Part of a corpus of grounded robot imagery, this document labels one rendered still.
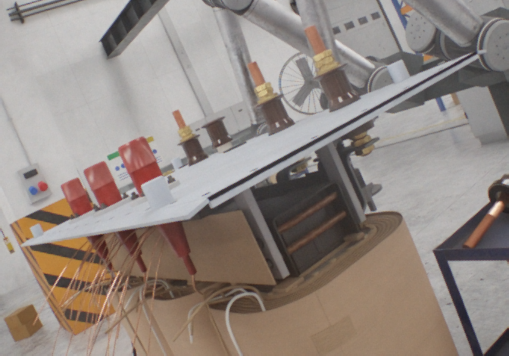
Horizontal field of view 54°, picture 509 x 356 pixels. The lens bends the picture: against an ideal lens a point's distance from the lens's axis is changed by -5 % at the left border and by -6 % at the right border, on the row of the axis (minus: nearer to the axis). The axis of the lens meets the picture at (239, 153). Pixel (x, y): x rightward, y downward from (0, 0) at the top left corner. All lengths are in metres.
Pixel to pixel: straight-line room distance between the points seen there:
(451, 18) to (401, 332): 1.17
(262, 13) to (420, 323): 1.49
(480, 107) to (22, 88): 5.36
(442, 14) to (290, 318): 1.26
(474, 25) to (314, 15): 0.58
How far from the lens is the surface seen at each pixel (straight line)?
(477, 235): 1.48
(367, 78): 2.57
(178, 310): 1.49
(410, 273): 1.23
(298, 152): 0.77
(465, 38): 2.06
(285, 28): 2.34
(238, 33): 2.52
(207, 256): 1.31
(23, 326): 7.79
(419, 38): 2.28
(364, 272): 1.13
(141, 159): 1.17
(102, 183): 1.49
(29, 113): 6.60
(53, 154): 6.54
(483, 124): 6.47
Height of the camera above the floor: 1.43
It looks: 3 degrees down
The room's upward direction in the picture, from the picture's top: 25 degrees counter-clockwise
